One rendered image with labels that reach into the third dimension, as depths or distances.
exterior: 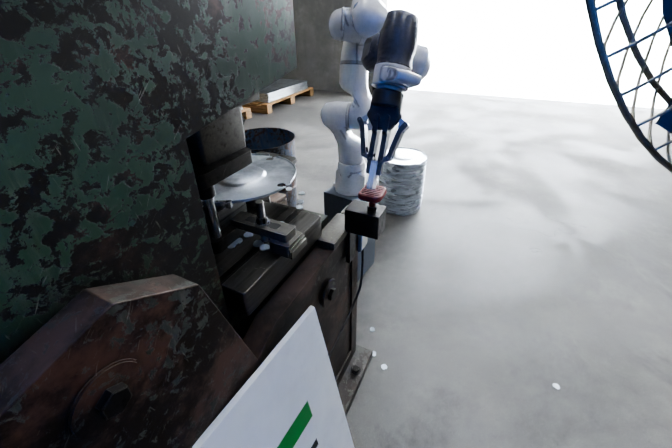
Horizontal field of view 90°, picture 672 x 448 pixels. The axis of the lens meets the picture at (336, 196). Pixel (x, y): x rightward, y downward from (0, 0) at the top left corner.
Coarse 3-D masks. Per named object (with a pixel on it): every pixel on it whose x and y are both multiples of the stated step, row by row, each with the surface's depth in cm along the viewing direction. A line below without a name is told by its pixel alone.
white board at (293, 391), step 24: (312, 312) 74; (288, 336) 68; (312, 336) 74; (264, 360) 63; (288, 360) 67; (312, 360) 74; (264, 384) 62; (288, 384) 68; (312, 384) 75; (336, 384) 84; (240, 408) 57; (264, 408) 62; (288, 408) 68; (312, 408) 75; (336, 408) 84; (216, 432) 53; (240, 432) 57; (264, 432) 62; (288, 432) 68; (312, 432) 76; (336, 432) 84
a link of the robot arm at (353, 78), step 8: (344, 64) 127; (352, 64) 126; (360, 64) 126; (344, 72) 128; (352, 72) 126; (360, 72) 127; (344, 80) 129; (352, 80) 127; (360, 80) 128; (344, 88) 130; (352, 88) 128; (360, 88) 128; (368, 88) 133; (352, 96) 131; (360, 96) 129; (368, 96) 130; (352, 104) 132; (360, 104) 129; (368, 104) 130; (352, 112) 131; (360, 112) 130; (352, 120) 132; (368, 120) 130; (352, 128) 135; (368, 128) 133
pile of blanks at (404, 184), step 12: (384, 168) 208; (396, 168) 202; (408, 168) 200; (420, 168) 205; (384, 180) 211; (396, 180) 205; (408, 180) 204; (420, 180) 208; (396, 192) 210; (408, 192) 208; (420, 192) 215; (384, 204) 218; (396, 204) 214; (408, 204) 212; (420, 204) 220
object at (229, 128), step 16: (240, 112) 73; (208, 128) 66; (224, 128) 70; (240, 128) 74; (192, 144) 66; (208, 144) 67; (224, 144) 71; (240, 144) 75; (192, 160) 68; (208, 160) 67
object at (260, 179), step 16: (256, 160) 98; (272, 160) 97; (288, 160) 96; (240, 176) 87; (256, 176) 87; (272, 176) 88; (288, 176) 88; (224, 192) 81; (240, 192) 80; (256, 192) 80; (272, 192) 79
